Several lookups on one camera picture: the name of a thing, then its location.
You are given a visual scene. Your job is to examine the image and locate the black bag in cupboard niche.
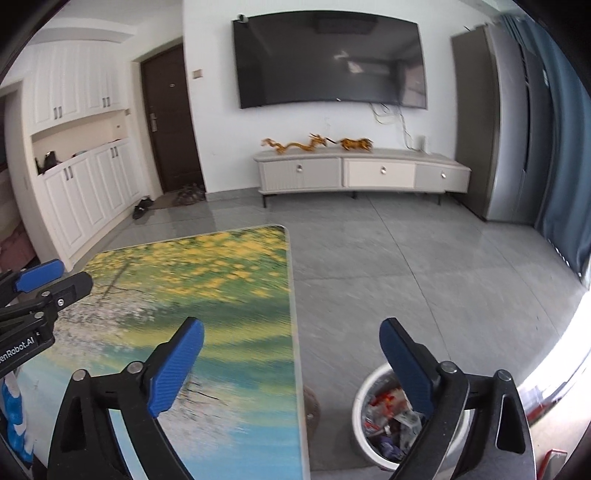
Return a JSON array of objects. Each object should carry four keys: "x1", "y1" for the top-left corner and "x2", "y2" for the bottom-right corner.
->
[{"x1": 35, "y1": 151, "x2": 60, "y2": 175}]

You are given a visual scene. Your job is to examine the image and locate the dark brown entrance door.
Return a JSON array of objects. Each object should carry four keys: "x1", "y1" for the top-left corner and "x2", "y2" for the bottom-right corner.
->
[{"x1": 140, "y1": 44, "x2": 204, "y2": 193}]

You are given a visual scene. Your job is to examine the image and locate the brown shoes at door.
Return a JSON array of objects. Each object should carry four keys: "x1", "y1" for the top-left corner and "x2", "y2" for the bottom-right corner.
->
[{"x1": 173, "y1": 183, "x2": 206, "y2": 206}]

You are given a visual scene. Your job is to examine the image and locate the golden dragon figurine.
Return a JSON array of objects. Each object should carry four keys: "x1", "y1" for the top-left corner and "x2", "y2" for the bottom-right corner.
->
[{"x1": 260, "y1": 134, "x2": 328, "y2": 154}]

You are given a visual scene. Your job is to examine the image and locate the wall mounted black television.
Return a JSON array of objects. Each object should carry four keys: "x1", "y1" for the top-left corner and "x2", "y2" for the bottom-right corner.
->
[{"x1": 232, "y1": 10, "x2": 427, "y2": 109}]

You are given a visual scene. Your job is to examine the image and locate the blue curtain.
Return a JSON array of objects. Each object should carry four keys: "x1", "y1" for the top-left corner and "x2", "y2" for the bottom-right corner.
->
[{"x1": 498, "y1": 14, "x2": 590, "y2": 287}]

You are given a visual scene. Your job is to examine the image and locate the black shoes by cupboard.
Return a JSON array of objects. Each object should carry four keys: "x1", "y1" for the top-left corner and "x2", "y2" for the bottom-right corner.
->
[{"x1": 132, "y1": 196, "x2": 154, "y2": 220}]

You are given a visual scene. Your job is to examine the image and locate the white built-in cupboard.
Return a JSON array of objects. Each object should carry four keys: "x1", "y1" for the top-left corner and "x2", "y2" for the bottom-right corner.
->
[{"x1": 23, "y1": 41, "x2": 146, "y2": 266}]

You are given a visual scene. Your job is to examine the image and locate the grey refrigerator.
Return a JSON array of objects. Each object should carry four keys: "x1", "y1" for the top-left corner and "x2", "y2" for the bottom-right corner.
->
[{"x1": 452, "y1": 24, "x2": 553, "y2": 225}]

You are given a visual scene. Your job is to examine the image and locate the white round trash bin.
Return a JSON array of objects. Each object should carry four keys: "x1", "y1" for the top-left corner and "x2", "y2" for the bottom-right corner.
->
[{"x1": 351, "y1": 362, "x2": 475, "y2": 472}]

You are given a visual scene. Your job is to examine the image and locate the white tv console cabinet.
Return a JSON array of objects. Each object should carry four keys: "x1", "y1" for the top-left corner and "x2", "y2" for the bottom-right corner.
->
[{"x1": 253, "y1": 147, "x2": 471, "y2": 198}]

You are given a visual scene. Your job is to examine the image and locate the left blue white gloved hand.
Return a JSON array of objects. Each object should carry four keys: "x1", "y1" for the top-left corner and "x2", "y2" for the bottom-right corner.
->
[{"x1": 1, "y1": 372, "x2": 34, "y2": 464}]

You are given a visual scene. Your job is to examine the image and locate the golden tiger figurine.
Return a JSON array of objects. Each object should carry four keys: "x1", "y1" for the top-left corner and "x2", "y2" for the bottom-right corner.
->
[{"x1": 339, "y1": 138, "x2": 373, "y2": 151}]

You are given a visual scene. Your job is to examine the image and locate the white router on console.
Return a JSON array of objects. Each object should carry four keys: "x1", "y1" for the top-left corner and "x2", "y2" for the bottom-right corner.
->
[{"x1": 416, "y1": 135, "x2": 427, "y2": 153}]

